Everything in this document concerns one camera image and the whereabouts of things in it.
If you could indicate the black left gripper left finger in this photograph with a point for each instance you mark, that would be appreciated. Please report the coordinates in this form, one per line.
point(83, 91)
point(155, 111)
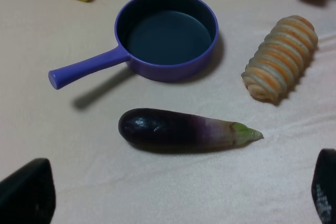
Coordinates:
point(28, 195)

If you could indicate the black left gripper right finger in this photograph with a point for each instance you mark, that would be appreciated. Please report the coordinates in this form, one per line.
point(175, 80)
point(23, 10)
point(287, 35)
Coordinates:
point(323, 185)

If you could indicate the ridged toy bread roll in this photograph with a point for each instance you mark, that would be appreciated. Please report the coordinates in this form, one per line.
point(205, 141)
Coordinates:
point(280, 59)

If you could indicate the purple toy eggplant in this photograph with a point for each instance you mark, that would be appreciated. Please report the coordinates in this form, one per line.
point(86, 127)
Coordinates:
point(155, 130)

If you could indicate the purple toy frying pan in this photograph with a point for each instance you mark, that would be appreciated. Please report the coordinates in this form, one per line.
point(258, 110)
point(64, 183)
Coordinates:
point(161, 40)

